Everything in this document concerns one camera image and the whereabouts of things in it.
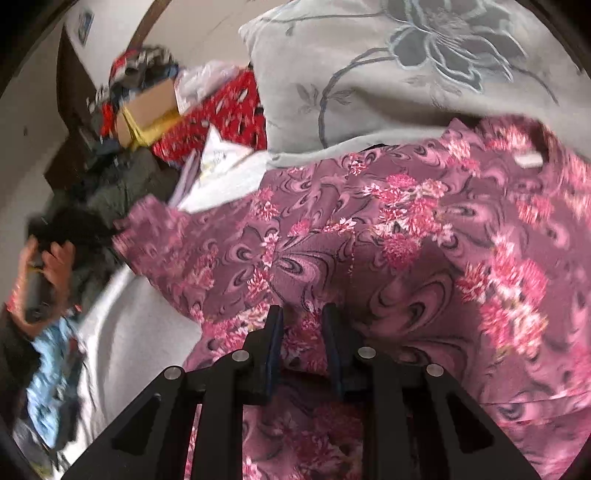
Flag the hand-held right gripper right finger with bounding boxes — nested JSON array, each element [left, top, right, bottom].
[[322, 304, 543, 480]]

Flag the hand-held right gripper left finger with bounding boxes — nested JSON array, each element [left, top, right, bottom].
[[60, 305, 284, 480]]

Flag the pink floral garment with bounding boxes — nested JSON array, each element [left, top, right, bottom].
[[113, 115, 591, 480]]

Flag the heap of red and black clothes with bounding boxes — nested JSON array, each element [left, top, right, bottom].
[[90, 45, 181, 134]]

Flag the person's left hand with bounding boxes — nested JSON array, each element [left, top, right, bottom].
[[18, 240, 77, 339]]

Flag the black cloth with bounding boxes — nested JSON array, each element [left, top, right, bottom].
[[28, 205, 122, 260]]

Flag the blue patterned cloth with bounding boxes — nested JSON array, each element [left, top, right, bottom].
[[25, 314, 88, 457]]

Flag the white papers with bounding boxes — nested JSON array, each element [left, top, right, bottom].
[[168, 127, 273, 213]]

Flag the cardboard box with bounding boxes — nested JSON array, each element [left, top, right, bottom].
[[115, 76, 182, 148]]

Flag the red printed cloth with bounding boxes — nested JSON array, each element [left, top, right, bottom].
[[150, 69, 269, 163]]

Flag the grey floral pillow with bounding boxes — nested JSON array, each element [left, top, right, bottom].
[[238, 0, 583, 167]]

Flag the white plastic bag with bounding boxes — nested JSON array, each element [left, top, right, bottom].
[[175, 62, 250, 114]]

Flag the wall poster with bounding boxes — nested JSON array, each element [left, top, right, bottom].
[[76, 11, 96, 45]]

